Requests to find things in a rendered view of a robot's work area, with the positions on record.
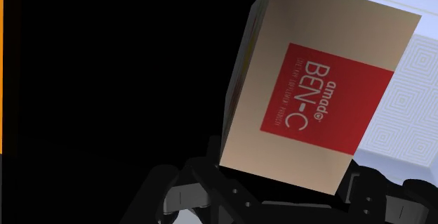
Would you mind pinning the beige box with red label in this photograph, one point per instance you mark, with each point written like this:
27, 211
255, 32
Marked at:
318, 21

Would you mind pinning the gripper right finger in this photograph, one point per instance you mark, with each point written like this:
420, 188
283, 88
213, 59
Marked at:
376, 199

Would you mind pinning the white box with square pattern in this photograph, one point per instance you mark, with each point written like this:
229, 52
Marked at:
407, 113

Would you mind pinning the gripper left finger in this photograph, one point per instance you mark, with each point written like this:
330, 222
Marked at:
191, 185

